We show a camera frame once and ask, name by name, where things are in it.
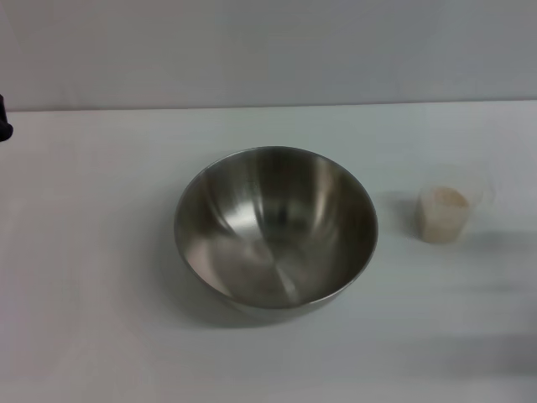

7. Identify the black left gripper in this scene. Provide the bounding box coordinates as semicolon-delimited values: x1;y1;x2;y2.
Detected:
0;94;14;143

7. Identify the stainless steel mixing bowl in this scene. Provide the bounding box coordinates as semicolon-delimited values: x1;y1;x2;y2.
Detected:
173;145;379;325

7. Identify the white uncooked rice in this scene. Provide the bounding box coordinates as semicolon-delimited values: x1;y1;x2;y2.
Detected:
415;186;469;244

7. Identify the clear plastic measuring cup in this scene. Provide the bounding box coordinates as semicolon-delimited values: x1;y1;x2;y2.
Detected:
414;163;498;245

